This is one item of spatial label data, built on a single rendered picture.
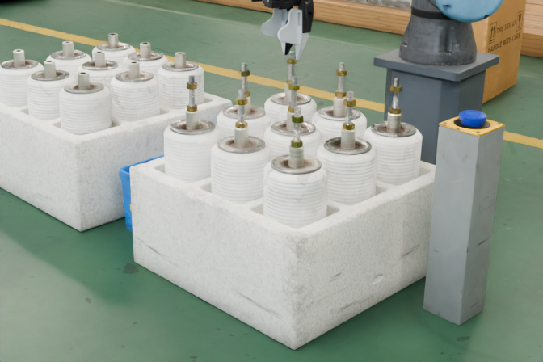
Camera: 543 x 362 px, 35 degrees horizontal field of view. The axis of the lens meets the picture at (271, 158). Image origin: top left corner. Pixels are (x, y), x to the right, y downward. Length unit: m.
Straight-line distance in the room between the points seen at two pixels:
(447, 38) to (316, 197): 0.55
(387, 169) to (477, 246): 0.20
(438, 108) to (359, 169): 0.39
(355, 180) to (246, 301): 0.25
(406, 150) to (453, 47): 0.34
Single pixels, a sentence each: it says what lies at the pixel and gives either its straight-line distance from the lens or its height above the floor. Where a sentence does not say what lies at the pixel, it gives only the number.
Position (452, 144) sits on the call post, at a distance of 1.30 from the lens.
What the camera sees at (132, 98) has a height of 0.22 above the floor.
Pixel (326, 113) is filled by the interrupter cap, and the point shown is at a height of 0.25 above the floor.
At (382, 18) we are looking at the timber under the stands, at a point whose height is 0.05.
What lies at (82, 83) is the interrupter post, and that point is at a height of 0.26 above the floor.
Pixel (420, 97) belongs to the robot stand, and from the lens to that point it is 1.70.
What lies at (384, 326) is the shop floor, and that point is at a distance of 1.38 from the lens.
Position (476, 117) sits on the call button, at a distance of 1.29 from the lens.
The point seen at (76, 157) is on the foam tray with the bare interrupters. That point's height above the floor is 0.15.
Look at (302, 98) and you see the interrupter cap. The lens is 1.60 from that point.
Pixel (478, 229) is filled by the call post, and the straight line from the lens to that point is 1.35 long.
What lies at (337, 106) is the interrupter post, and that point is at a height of 0.27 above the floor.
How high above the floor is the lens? 0.71
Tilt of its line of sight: 21 degrees down
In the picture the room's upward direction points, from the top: 1 degrees clockwise
